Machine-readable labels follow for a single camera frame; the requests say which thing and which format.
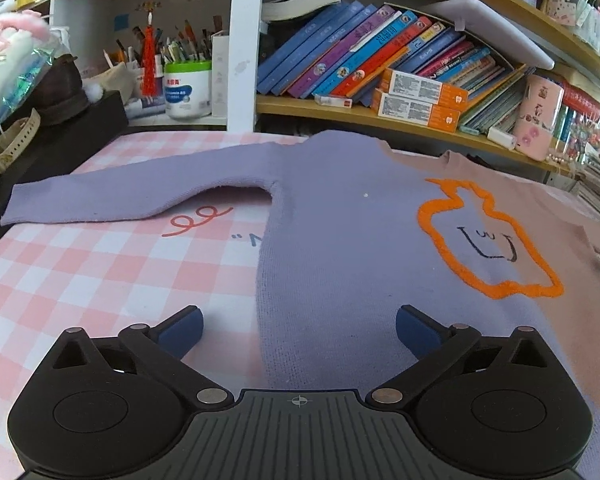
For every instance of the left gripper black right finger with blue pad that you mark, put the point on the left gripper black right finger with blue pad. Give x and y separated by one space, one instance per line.
438 350

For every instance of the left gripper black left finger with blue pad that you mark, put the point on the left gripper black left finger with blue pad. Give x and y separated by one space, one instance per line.
159 351

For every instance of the purple and pink knit sweater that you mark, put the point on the purple and pink knit sweater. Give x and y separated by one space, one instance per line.
354 232

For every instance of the pink checkered table mat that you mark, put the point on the pink checkered table mat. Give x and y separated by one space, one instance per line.
104 276

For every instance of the small white eraser box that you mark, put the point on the small white eraser box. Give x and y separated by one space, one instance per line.
502 138

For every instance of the beige wristwatch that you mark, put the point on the beige wristwatch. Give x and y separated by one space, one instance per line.
15 140

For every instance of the white can with green lid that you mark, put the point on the white can with green lid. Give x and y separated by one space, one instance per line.
187 89

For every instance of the pink patterned cup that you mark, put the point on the pink patterned cup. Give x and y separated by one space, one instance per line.
536 117

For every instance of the upper orange white box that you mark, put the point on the upper orange white box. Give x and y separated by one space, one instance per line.
413 87

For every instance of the dark brown hat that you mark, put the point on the dark brown hat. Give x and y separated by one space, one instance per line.
59 96

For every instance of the red tassel ornament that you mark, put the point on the red tassel ornament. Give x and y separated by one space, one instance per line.
149 86

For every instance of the wooden bookshelf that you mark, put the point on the wooden bookshelf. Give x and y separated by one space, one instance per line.
231 35

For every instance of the row of leaning books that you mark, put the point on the row of leaning books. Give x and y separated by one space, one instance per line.
337 57

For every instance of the pink white plush bouquet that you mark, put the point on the pink white plush bouquet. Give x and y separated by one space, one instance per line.
27 50

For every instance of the thick black book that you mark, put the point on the thick black book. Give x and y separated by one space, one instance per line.
286 10

